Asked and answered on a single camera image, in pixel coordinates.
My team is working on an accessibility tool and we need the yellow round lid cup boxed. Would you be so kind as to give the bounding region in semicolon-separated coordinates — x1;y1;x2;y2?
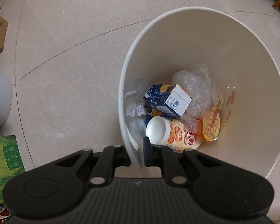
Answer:
198;106;220;142

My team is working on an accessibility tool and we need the clear snack wrapper red print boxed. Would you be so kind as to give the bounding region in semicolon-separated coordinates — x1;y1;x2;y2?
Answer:
215;84;236;136

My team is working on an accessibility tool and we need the clear crumpled plastic bag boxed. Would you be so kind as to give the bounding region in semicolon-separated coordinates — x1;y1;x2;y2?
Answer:
172;64;220;134

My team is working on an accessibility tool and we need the blue milk carton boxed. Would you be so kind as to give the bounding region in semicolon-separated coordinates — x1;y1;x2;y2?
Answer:
144;108;176;126

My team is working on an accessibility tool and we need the white paper ball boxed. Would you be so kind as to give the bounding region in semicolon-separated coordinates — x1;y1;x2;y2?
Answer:
126;98;147;118

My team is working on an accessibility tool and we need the green printed box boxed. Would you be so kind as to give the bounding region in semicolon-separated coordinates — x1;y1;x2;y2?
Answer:
0;135;25;204

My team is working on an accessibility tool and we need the white round trash bin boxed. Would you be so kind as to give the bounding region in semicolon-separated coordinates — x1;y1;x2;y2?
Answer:
118;7;280;178

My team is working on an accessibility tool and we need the orange yellow milk tea cup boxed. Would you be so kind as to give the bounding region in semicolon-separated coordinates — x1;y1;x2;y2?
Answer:
146;116;202;152

